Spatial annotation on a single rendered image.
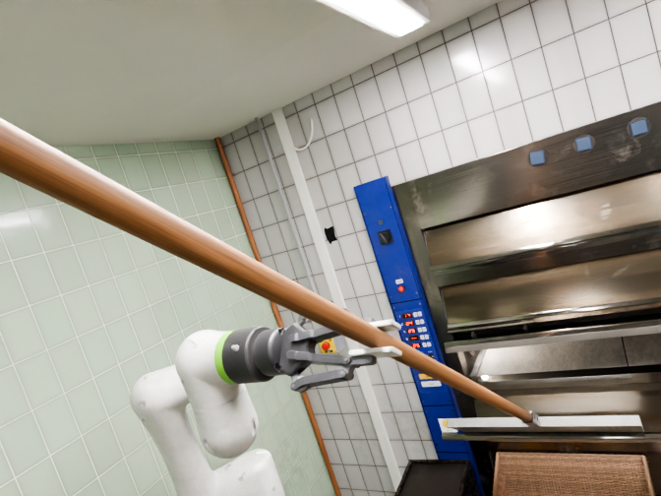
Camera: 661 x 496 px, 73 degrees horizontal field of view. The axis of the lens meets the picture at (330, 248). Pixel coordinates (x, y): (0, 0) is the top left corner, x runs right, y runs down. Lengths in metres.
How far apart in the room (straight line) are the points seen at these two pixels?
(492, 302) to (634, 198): 0.62
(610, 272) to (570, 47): 0.79
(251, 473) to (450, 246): 1.12
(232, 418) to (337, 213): 1.37
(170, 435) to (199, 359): 0.56
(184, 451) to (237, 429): 0.55
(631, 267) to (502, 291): 0.45
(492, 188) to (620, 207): 0.43
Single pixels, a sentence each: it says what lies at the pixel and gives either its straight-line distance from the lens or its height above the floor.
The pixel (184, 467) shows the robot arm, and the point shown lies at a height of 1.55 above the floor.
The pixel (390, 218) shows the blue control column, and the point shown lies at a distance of 1.93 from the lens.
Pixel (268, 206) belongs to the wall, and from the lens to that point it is 2.26.
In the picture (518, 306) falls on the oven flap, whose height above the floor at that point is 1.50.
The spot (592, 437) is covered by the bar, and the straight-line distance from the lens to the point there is 1.73.
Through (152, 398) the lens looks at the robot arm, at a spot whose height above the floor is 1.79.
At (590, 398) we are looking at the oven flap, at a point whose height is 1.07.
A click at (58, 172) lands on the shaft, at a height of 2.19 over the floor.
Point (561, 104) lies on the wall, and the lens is 1.80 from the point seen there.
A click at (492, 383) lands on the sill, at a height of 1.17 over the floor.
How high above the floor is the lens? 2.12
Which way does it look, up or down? 6 degrees down
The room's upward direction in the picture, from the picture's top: 18 degrees counter-clockwise
